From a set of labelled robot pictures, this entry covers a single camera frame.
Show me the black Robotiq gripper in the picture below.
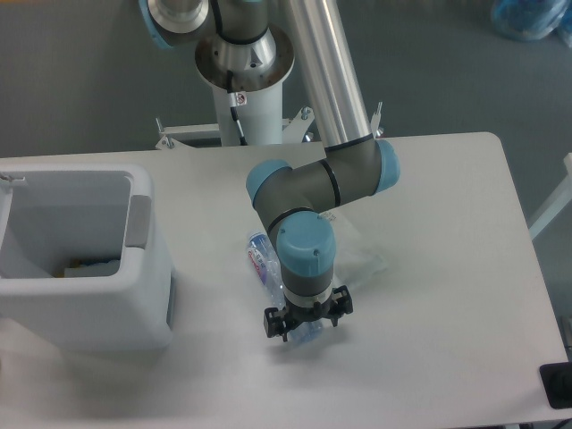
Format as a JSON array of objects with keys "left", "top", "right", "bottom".
[{"left": 264, "top": 285, "right": 353, "bottom": 342}]

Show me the clear crushed plastic bottle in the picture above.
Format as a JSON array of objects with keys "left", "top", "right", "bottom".
[{"left": 246, "top": 230, "right": 324, "bottom": 345}]

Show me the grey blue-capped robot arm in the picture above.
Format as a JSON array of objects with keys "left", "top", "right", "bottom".
[{"left": 139, "top": 1, "right": 400, "bottom": 338}]

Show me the white trash can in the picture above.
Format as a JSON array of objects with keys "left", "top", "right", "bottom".
[{"left": 1, "top": 162, "right": 174, "bottom": 351}]

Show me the white plastic medical packaging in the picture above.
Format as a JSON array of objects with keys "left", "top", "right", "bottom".
[{"left": 320, "top": 209, "right": 388, "bottom": 292}]

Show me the black device at table edge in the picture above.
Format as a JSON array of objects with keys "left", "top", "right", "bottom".
[{"left": 539, "top": 362, "right": 571, "bottom": 409}]

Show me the blue plastic bag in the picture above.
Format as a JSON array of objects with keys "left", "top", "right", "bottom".
[{"left": 490, "top": 1, "right": 571, "bottom": 42}]

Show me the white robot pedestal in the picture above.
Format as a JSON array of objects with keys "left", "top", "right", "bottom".
[{"left": 195, "top": 24, "right": 294, "bottom": 147}]

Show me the white metal base frame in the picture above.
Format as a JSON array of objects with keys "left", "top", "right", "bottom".
[{"left": 156, "top": 101, "right": 384, "bottom": 149}]

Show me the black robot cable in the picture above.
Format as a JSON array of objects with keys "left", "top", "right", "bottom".
[{"left": 225, "top": 70, "right": 249, "bottom": 147}]

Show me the white frame leg right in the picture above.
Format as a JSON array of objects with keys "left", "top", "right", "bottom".
[{"left": 528, "top": 153, "right": 571, "bottom": 240}]

